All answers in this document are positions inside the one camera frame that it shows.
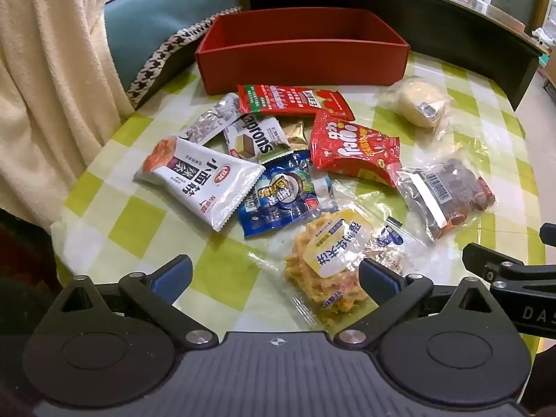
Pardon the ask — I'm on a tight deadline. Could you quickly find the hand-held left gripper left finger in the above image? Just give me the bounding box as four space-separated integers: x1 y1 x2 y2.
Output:
54 255 220 350

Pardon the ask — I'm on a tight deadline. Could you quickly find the small gold snack packet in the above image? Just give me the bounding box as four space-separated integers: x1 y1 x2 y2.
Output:
280 121 309 150

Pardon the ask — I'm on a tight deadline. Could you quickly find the white bread snack packet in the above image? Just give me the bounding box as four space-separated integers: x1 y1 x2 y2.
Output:
132 136 267 232

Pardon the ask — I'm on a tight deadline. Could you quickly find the clear yellow crispy cake packet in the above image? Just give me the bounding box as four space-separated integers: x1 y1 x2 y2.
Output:
284 208 407 328

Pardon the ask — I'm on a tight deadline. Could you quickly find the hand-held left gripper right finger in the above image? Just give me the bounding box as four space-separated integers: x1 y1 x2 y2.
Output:
334 257 500 350

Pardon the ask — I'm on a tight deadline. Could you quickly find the dark glass-top coffee table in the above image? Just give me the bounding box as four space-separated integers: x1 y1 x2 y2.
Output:
238 0 543 111

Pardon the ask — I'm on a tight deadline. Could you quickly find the teal sofa houndstooth trim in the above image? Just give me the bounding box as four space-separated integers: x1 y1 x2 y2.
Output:
104 0 244 110

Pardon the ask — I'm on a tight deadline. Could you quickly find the clear round pastry packet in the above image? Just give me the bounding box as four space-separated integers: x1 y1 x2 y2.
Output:
374 75 452 140

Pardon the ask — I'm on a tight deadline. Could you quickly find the green checked tablecloth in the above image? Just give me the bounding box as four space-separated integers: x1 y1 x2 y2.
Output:
51 50 552 357

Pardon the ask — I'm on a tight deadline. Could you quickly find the white green wafer packet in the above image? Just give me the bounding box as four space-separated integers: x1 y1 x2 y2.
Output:
223 113 292 161

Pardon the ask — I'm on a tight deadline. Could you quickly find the red cardboard box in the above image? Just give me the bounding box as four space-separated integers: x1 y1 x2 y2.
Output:
194 7 411 96

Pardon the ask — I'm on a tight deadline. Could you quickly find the clear dark snack packet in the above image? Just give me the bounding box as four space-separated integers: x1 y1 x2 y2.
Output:
397 156 497 242

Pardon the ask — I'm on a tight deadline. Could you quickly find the red gummy candy packet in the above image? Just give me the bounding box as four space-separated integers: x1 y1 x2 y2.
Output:
310 112 402 187

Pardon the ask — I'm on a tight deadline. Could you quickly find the silver printed snack packet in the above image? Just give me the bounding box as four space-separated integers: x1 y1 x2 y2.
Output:
178 93 244 144

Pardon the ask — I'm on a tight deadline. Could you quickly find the long red snack packet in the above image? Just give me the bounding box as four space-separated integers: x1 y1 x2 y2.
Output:
237 84 355 122

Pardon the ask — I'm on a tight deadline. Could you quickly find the blue candy packet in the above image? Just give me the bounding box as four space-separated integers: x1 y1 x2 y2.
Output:
236 150 335 239

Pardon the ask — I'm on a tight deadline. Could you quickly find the cream towel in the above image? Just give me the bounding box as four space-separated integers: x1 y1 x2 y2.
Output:
0 0 135 231

